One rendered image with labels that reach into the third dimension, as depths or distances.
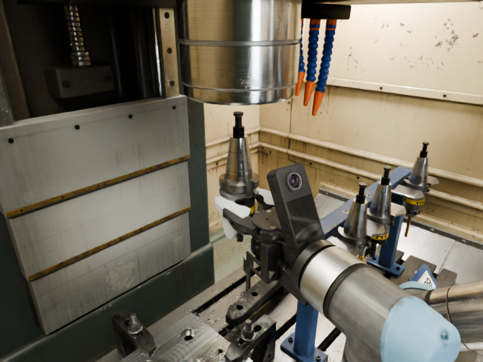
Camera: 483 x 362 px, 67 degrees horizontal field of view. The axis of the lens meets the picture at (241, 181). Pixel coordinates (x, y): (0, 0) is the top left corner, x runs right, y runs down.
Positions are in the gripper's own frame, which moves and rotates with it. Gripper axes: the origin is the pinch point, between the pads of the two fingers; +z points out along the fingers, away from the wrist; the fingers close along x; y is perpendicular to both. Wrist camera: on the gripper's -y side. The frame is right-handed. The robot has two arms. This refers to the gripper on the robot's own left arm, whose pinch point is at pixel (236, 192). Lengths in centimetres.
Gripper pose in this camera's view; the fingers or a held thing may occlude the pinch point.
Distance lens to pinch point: 58.7
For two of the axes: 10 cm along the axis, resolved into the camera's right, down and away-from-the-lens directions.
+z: -5.3, -3.6, 7.7
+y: 0.0, 9.1, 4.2
